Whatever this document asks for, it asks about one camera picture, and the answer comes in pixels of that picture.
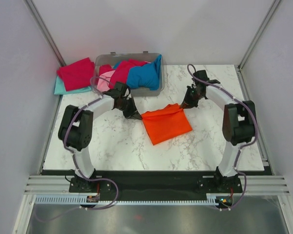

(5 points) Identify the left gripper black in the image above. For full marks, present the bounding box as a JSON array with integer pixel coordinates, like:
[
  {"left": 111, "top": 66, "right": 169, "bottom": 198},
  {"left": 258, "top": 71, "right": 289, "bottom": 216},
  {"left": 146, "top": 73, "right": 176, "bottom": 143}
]
[{"left": 116, "top": 97, "right": 142, "bottom": 120}]

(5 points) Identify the folded magenta t shirt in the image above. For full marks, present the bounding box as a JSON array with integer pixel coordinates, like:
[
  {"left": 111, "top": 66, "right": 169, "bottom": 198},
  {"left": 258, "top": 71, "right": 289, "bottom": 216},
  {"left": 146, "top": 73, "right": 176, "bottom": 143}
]
[{"left": 57, "top": 58, "right": 95, "bottom": 91}]

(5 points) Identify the right aluminium frame post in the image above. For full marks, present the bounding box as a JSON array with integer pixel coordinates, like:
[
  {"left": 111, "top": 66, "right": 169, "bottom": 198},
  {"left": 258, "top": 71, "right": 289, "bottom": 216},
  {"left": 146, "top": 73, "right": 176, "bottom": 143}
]
[{"left": 237, "top": 0, "right": 282, "bottom": 71}]

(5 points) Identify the white slotted cable duct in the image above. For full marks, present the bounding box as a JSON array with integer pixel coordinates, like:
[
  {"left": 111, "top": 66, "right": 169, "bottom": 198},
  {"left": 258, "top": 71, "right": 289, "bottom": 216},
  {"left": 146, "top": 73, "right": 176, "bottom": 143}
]
[{"left": 34, "top": 193, "right": 232, "bottom": 205}]

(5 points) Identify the blue t shirt in bin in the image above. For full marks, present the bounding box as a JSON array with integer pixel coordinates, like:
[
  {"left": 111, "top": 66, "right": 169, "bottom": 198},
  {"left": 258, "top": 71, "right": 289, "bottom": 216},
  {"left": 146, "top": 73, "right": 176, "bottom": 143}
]
[{"left": 126, "top": 55, "right": 162, "bottom": 91}]

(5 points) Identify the pink t shirt in bin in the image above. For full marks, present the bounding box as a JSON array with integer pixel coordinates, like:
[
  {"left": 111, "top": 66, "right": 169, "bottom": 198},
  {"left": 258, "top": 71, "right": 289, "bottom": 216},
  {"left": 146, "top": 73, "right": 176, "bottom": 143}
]
[{"left": 97, "top": 70, "right": 115, "bottom": 92}]

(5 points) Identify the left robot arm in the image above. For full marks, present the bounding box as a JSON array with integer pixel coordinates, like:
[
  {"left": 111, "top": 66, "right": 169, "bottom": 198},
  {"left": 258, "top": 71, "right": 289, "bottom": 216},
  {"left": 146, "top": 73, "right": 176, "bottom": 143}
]
[{"left": 58, "top": 82, "right": 142, "bottom": 192}]

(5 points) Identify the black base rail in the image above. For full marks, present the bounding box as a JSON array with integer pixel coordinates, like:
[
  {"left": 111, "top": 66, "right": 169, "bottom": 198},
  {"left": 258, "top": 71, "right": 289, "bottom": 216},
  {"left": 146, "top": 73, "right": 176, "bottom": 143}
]
[{"left": 69, "top": 171, "right": 242, "bottom": 199}]

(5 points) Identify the aluminium frame post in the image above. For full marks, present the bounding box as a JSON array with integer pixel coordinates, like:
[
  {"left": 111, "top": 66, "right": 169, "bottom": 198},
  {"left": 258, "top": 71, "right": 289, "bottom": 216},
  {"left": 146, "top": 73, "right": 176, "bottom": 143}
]
[
  {"left": 237, "top": 0, "right": 282, "bottom": 71},
  {"left": 24, "top": 0, "right": 66, "bottom": 67}
]

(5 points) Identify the left aluminium frame post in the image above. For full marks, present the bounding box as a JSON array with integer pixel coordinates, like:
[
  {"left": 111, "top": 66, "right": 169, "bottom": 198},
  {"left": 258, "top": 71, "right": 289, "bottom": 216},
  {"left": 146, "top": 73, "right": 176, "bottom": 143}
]
[{"left": 24, "top": 0, "right": 66, "bottom": 67}]

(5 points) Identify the magenta t shirt in bin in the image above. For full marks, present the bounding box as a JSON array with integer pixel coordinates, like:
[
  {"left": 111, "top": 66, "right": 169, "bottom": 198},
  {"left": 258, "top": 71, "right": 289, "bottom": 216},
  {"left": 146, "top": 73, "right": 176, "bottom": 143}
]
[{"left": 96, "top": 59, "right": 149, "bottom": 84}]

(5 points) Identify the clear plastic storage bin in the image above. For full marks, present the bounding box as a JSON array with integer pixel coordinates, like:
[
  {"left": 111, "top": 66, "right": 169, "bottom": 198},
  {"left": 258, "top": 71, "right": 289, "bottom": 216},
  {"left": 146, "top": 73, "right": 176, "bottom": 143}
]
[{"left": 91, "top": 52, "right": 164, "bottom": 97}]

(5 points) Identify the orange t shirt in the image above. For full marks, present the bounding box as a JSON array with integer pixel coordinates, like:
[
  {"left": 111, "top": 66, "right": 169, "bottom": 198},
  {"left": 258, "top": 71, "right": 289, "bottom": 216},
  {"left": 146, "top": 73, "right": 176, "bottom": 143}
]
[{"left": 142, "top": 104, "right": 193, "bottom": 145}]

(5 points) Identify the folded teal t shirt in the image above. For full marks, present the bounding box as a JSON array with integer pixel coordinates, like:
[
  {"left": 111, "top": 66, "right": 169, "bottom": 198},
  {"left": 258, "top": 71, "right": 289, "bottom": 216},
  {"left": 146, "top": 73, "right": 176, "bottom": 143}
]
[{"left": 54, "top": 76, "right": 91, "bottom": 95}]

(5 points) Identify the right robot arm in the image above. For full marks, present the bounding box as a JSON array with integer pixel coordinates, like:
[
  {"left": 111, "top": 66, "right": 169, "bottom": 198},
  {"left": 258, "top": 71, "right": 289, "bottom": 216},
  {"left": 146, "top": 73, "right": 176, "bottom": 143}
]
[{"left": 180, "top": 70, "right": 258, "bottom": 192}]

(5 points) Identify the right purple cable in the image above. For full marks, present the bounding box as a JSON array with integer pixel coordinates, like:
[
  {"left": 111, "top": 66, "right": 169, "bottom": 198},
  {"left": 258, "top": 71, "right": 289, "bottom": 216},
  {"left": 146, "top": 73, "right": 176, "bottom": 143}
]
[{"left": 187, "top": 63, "right": 259, "bottom": 212}]

